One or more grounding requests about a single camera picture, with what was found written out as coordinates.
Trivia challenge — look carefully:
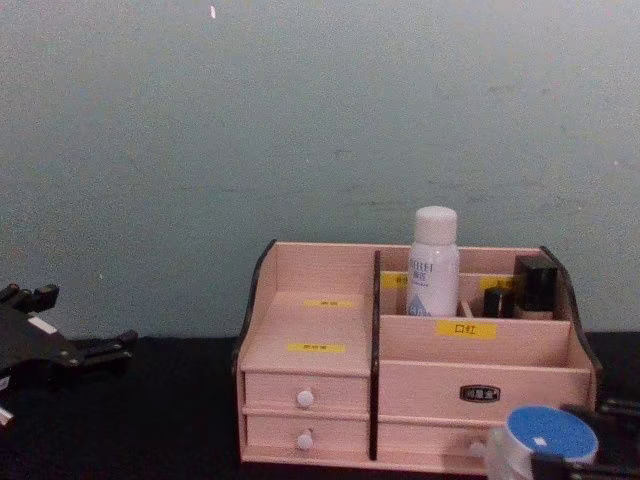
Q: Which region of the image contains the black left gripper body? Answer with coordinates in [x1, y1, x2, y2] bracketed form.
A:
[0, 298, 87, 392]

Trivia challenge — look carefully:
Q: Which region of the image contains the white jar with blue lid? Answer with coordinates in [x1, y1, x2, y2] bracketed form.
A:
[486, 405, 600, 480]

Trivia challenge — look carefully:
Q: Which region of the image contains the black table cloth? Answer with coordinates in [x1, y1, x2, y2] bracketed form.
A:
[0, 330, 640, 480]

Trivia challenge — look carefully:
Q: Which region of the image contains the tall black-capped cosmetic bottle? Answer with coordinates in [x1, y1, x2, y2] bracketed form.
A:
[513, 255, 559, 322]

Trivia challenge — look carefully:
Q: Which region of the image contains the short black lipstick tube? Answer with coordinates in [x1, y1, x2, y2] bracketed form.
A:
[481, 288, 517, 319]

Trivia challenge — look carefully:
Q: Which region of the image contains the wide pink drawer white knob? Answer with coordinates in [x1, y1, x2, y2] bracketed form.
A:
[376, 418, 507, 465]

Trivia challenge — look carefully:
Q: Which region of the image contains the small pink drawer white knob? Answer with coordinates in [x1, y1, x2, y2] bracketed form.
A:
[242, 371, 371, 413]
[244, 413, 371, 454]

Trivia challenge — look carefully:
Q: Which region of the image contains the pink wooden desktop organizer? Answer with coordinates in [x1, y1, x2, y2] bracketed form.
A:
[230, 239, 605, 475]

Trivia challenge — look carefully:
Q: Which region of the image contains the white spray bottle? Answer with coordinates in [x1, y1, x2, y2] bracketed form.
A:
[405, 205, 461, 318]

